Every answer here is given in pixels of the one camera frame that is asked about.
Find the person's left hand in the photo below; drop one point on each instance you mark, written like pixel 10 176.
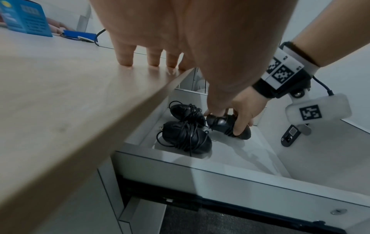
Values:
pixel 185 27

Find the person's right hand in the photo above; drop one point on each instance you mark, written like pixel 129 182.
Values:
pixel 248 105

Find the person's right forearm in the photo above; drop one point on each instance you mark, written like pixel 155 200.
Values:
pixel 335 32

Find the black wrist band with markers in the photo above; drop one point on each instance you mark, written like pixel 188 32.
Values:
pixel 284 73

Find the black fingerprint drawer lock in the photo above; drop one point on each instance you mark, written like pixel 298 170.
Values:
pixel 290 136

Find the white drawer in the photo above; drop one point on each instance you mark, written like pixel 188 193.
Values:
pixel 231 182

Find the blue cardboard box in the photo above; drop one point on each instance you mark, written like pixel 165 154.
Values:
pixel 24 17

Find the white cabinet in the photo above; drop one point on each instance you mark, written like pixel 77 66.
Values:
pixel 95 201

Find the white wrist camera with marker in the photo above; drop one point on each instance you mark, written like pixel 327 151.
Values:
pixel 318 109

